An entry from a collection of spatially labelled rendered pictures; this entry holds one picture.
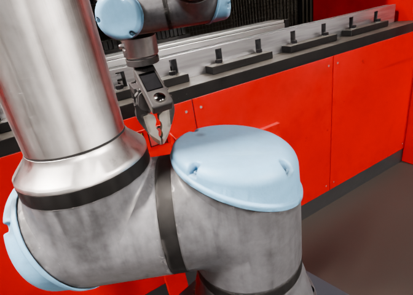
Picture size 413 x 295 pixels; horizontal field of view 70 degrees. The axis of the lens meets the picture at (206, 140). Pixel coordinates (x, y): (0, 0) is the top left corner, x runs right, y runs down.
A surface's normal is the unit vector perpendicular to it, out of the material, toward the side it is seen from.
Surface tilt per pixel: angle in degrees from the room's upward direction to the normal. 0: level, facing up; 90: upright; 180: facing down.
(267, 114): 90
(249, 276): 90
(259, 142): 7
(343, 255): 0
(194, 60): 90
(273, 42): 90
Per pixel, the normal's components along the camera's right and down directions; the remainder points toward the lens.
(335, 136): 0.50, 0.29
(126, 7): 0.07, 0.48
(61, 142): 0.26, 0.37
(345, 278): -0.15, -0.90
